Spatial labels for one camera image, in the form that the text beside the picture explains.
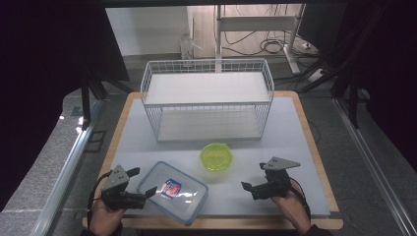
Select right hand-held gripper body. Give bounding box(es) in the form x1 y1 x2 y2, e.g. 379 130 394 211
250 156 302 201

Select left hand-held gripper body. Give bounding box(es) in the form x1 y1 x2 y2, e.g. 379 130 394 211
100 164 148 211

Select clear rectangular food container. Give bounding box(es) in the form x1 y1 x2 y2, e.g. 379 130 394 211
136 160 209 226

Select green round lidded container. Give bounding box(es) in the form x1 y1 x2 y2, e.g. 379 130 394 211
199 142 234 182

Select white wire shelf rack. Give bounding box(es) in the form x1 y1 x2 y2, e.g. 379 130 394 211
140 58 275 143

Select person's left hand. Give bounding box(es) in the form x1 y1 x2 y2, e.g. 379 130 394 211
89 198 126 235

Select person's right hand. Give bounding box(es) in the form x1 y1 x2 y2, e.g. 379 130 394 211
270 180 313 234

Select grey table mat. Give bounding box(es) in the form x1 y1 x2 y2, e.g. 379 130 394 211
91 96 331 217

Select black floor grate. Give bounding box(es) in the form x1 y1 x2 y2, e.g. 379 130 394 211
84 130 108 153

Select black metal stand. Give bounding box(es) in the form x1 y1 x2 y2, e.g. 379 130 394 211
80 68 136 131
296 6 373 130

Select white power strip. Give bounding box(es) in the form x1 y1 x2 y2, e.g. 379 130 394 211
307 68 328 84

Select clear plastic bag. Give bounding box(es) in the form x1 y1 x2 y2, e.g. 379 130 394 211
179 31 205 62

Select dark curtain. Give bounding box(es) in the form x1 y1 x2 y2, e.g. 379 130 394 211
0 0 131 210
340 0 417 165

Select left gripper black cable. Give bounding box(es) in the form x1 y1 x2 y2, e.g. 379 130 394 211
86 170 113 228

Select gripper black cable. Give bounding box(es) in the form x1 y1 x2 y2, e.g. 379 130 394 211
288 176 313 221
86 170 113 228

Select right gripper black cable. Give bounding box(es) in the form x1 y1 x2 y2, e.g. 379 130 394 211
288 176 313 221

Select aluminium rail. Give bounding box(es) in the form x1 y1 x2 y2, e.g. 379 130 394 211
30 97 106 236
331 97 417 236

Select black floor cables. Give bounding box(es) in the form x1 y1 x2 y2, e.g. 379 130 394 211
222 29 321 67

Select white desk frame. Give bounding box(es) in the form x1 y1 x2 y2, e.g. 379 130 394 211
214 3 308 75

